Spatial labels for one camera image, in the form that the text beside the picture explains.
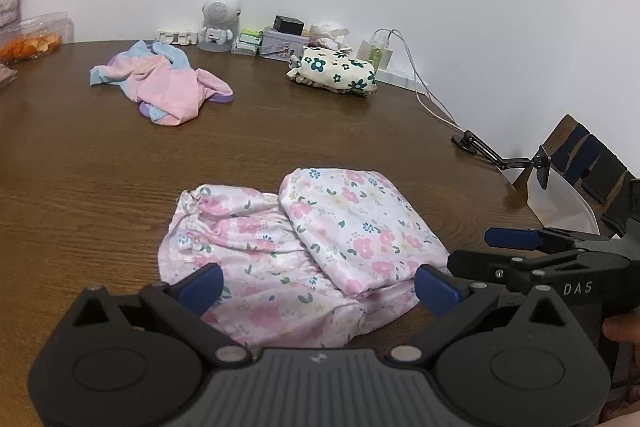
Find clear container with orange peels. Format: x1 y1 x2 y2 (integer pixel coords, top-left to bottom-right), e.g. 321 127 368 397
0 12 76 66

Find white robot-shaped speaker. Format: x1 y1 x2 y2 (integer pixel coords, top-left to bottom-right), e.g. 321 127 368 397
197 0 245 53

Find crumpled white tissue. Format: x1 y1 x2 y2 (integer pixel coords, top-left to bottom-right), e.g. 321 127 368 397
308 22 351 50

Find pink floral shirt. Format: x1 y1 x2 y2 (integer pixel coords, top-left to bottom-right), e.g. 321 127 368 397
157 167 451 350

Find pastel pink blue garment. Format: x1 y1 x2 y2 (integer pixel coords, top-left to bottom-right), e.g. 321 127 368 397
90 40 234 128

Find white paper bag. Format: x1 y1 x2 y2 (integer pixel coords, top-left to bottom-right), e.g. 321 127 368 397
512 164 601 239

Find black jointed stand arm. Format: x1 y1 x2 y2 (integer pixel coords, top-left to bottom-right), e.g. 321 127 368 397
451 131 552 190

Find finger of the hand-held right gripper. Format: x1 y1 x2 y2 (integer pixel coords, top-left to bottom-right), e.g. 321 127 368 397
484 227 621 254
447 249 626 294

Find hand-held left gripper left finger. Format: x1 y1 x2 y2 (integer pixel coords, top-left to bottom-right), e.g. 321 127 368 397
72 263 253 365

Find person's right hand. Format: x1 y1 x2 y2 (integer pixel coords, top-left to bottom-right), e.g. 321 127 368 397
602 313 640 344

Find cream green floral pouch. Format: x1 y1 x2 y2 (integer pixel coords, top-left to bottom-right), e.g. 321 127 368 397
286 46 377 98

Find white power strip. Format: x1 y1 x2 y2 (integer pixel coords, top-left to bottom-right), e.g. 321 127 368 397
156 27 202 46

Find black charger block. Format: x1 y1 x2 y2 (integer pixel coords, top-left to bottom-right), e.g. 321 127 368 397
273 15 305 36

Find white adapter on power strip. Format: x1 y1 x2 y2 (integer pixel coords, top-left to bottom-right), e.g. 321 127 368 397
357 29 432 96

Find grey tin box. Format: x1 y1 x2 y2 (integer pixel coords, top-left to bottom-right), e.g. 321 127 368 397
259 27 312 58

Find wooden chair with dark cushions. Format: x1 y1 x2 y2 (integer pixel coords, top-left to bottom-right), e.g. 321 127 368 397
542 114 632 214

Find green white small boxes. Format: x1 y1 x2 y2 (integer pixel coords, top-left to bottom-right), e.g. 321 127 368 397
232 28 265 56

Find white charging cable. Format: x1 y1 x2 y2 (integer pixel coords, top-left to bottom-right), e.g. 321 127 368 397
372 28 462 131

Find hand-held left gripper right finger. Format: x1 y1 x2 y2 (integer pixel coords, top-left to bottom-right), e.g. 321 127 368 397
390 264 571 365

